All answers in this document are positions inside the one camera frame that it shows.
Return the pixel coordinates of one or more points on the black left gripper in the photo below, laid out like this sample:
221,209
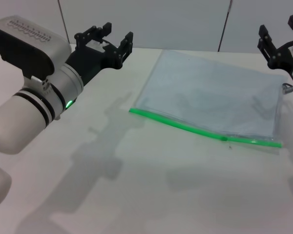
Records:
90,61

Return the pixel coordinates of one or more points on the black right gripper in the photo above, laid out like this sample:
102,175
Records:
291,58

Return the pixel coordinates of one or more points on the clear green-zip document bag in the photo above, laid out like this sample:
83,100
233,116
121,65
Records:
205,92

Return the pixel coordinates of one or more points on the green zip slider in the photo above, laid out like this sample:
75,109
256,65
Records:
223,139

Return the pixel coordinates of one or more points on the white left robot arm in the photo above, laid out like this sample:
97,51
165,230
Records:
27,114

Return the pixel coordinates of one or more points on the white and black wrist camera housing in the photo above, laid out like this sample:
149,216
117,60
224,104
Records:
27,41

